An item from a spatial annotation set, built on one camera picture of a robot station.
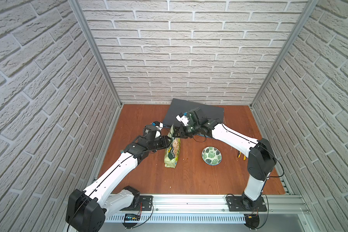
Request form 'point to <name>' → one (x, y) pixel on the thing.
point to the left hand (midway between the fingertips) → (170, 136)
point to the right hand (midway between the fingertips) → (168, 139)
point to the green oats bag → (172, 152)
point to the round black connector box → (252, 221)
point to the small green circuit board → (132, 217)
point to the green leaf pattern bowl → (211, 155)
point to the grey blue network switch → (178, 107)
